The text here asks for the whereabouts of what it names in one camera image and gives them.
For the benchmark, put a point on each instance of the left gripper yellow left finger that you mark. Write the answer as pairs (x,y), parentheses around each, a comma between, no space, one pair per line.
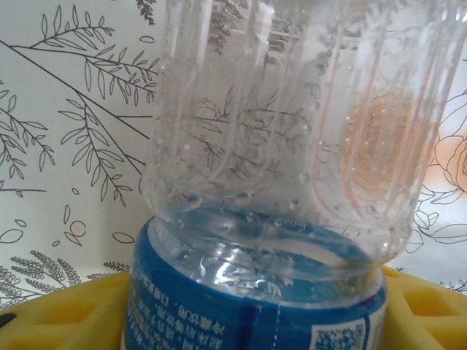
(65,321)

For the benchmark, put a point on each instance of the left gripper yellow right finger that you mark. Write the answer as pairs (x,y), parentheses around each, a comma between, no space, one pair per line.
(430,321)

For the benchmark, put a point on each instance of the blue and yellow label bottle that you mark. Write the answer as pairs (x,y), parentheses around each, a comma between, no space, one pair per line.
(255,146)

